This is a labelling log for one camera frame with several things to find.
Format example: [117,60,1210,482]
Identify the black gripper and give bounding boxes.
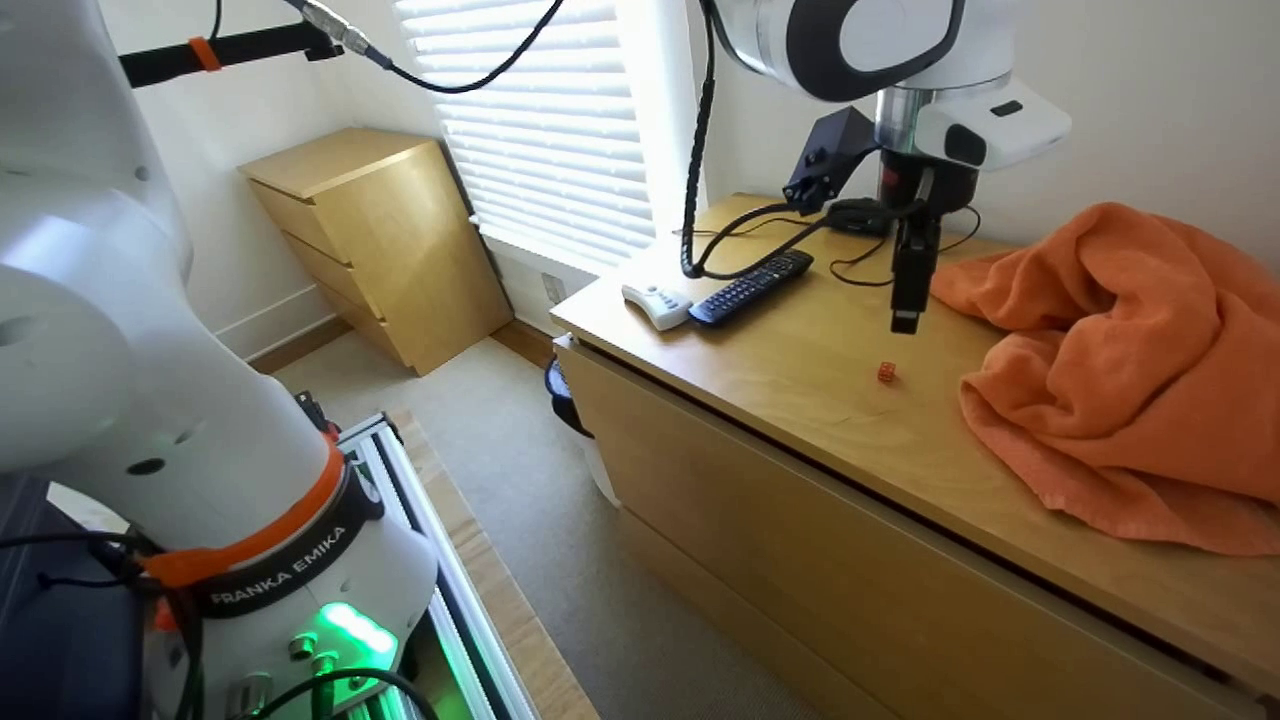
[879,153,976,334]

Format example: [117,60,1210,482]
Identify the small red dice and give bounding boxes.
[878,364,899,386]

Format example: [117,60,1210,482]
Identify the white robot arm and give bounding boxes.
[0,0,439,720]

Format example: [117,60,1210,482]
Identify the black round device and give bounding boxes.
[827,199,894,234]

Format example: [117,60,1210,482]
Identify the black remote control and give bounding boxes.
[688,247,813,328]

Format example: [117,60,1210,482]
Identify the orange towel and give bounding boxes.
[934,205,1280,555]

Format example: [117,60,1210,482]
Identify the white small remote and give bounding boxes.
[619,285,692,331]

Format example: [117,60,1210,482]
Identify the wooden dresser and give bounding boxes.
[555,228,1280,720]

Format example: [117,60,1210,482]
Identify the white window blinds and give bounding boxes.
[397,0,653,273]

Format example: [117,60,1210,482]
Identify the small wooden drawer cabinet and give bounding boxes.
[243,126,512,374]

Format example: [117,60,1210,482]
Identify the black bar with orange tape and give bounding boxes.
[119,23,339,87]

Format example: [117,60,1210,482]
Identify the thin black cable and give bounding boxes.
[824,205,985,290]

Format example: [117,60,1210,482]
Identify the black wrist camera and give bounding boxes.
[783,106,879,217]

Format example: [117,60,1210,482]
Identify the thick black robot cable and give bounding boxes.
[676,0,832,285]

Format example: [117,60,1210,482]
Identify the aluminium rail base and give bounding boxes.
[285,393,542,720]

